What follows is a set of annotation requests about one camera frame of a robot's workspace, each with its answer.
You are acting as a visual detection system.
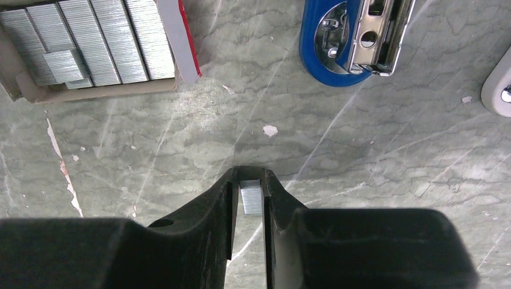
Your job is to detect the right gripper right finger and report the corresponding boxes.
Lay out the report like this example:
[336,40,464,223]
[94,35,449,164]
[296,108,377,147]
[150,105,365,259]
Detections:
[261,170,479,288]

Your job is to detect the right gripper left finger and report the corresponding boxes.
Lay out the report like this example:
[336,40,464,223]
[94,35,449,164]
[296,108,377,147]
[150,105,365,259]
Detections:
[1,169,238,288]

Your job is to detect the staple tray with staples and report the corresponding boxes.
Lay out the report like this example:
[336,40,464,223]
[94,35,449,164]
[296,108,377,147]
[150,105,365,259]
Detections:
[1,1,202,103]

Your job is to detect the light blue small stapler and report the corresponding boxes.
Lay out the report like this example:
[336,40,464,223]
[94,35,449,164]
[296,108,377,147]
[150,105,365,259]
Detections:
[480,48,510,117]

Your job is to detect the silver staple strip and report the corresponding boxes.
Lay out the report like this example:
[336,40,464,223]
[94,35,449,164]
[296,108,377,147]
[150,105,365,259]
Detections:
[239,179,263,214]

